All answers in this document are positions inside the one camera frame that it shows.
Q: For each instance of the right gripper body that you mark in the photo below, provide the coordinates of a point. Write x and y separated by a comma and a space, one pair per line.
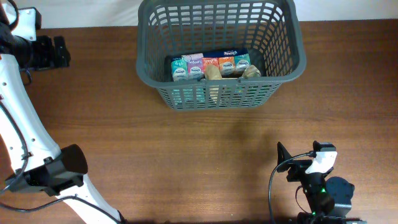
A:
299, 170

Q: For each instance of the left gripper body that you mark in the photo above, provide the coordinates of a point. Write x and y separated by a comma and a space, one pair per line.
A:
43, 56

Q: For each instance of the beige powder food pouch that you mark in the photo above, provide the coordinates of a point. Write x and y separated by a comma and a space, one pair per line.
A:
218, 93

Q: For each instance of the grey plastic shopping basket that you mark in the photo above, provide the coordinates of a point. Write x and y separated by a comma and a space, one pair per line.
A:
269, 30

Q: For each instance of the multipack of tissue packets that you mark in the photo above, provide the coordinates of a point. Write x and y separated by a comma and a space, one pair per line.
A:
231, 63

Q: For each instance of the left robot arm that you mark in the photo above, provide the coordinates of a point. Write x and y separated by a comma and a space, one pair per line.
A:
38, 162

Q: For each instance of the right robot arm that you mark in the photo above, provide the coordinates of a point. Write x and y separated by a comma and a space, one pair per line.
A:
329, 198

